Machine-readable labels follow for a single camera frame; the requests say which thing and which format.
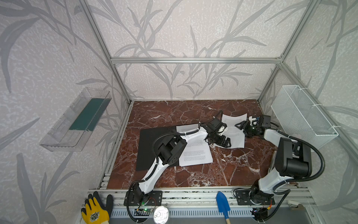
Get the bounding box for printed paper stack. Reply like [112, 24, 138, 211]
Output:
[176, 124, 213, 167]
[222, 114, 247, 149]

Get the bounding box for black file folder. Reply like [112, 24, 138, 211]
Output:
[136, 126, 176, 171]

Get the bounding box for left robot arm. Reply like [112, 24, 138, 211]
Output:
[124, 116, 231, 206]

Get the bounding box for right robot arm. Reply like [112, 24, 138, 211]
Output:
[235, 115, 326, 205]

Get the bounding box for blue hand shovel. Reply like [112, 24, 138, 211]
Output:
[216, 191, 231, 224]

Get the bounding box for small white beige clip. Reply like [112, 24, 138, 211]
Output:
[288, 200, 304, 211]

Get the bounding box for yellow black work glove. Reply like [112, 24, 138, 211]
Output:
[81, 191, 113, 224]

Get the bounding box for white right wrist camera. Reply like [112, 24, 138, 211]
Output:
[249, 116, 260, 126]

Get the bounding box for white wire mesh basket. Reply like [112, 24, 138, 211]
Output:
[271, 85, 338, 149]

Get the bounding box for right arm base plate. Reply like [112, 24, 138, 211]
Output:
[233, 189, 276, 206]

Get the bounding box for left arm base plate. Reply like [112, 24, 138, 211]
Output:
[124, 190, 163, 206]

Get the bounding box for aluminium frame rails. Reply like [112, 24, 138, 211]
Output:
[76, 0, 358, 209]

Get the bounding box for clear plastic wall tray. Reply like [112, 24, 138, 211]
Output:
[40, 87, 112, 152]

